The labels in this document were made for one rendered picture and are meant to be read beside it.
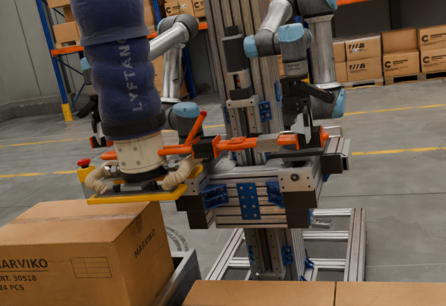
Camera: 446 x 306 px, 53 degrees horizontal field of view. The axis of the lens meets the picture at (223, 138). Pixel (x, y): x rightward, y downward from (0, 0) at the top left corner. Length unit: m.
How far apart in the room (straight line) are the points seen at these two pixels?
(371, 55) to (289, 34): 7.09
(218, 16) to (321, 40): 0.51
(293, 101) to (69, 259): 0.97
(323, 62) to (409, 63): 6.74
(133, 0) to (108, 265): 0.90
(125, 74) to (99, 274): 0.72
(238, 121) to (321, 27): 0.56
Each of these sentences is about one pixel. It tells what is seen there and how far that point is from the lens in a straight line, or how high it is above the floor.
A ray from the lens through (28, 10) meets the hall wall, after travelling 12.80.
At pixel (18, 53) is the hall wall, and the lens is 13.20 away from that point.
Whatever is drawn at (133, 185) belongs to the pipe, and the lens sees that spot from 1.57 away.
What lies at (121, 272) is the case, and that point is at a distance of 1.68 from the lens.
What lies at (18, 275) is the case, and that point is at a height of 0.82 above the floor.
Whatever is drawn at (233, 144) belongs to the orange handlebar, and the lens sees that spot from 1.48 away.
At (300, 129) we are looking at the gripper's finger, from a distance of 1.41.
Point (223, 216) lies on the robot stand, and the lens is 2.11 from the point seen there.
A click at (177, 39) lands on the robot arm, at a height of 1.56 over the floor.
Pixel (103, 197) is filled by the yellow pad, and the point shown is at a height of 1.09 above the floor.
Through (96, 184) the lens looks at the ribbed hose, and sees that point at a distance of 1.63.
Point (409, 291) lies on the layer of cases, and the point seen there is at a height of 0.54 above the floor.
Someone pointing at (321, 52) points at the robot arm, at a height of 1.42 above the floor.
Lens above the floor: 1.61
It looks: 15 degrees down
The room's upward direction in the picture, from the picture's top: 10 degrees counter-clockwise
